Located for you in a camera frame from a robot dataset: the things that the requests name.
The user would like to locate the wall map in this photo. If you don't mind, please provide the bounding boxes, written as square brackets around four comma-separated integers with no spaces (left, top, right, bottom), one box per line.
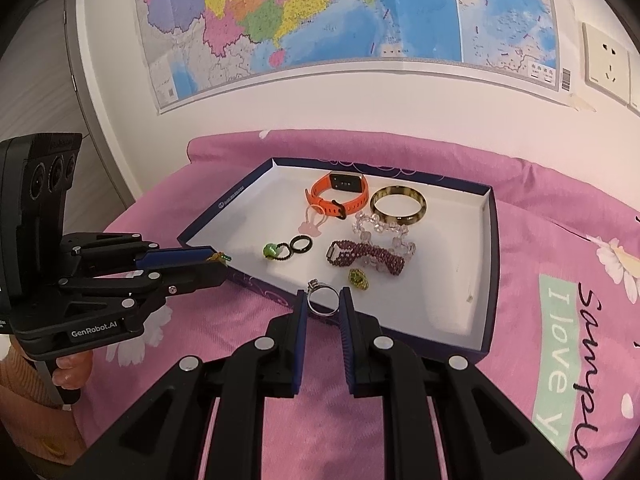
[132,0,573,113]

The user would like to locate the pink bead bracelet with charm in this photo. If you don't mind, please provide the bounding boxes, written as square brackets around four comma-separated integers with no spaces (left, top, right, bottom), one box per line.
[298,205,331,237]

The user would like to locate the orange smart watch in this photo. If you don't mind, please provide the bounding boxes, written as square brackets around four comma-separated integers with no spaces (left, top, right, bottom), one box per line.
[306,171,371,221]

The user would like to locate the grey door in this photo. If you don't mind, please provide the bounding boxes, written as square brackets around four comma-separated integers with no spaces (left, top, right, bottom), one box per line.
[0,0,136,211]

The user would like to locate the green gem ring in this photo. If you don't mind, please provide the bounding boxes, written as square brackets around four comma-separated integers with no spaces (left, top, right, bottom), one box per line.
[263,241,293,262]

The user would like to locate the person's left forearm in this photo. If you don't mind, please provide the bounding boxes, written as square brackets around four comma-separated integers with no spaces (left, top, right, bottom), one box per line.
[0,340,88,463]

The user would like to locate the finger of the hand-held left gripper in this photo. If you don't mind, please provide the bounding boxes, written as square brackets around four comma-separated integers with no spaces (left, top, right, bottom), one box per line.
[57,259,231,307]
[60,232,219,279]

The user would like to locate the clear crystal bead bracelet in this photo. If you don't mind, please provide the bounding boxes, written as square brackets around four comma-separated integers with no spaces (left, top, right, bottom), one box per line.
[351,212,417,273]

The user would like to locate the navy cardboard box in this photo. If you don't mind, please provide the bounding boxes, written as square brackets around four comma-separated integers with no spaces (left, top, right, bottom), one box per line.
[177,157,501,366]

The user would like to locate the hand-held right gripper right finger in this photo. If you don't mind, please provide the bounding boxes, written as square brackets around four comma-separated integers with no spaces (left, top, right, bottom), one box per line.
[337,287,583,480]

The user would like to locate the purple bead bracelet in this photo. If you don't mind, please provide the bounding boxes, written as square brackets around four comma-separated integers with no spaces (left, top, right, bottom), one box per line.
[326,240,405,277]

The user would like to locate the silver ring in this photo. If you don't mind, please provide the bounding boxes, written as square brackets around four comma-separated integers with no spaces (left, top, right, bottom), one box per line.
[305,278,342,317]

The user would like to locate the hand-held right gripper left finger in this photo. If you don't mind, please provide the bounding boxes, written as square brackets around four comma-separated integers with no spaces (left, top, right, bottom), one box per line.
[65,290,308,480]

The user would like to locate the white wall socket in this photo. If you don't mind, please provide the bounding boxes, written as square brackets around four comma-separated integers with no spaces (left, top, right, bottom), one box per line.
[627,55,640,113]
[581,22,632,103]

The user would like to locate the pink floral bed sheet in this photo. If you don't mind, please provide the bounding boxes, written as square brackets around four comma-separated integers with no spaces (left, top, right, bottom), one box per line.
[80,130,640,480]

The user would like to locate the person's left hand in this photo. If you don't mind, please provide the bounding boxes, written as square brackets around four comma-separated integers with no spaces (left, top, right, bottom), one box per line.
[50,350,96,390]

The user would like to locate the tortoiseshell bangle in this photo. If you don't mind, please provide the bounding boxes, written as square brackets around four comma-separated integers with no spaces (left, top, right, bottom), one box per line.
[370,186,427,226]

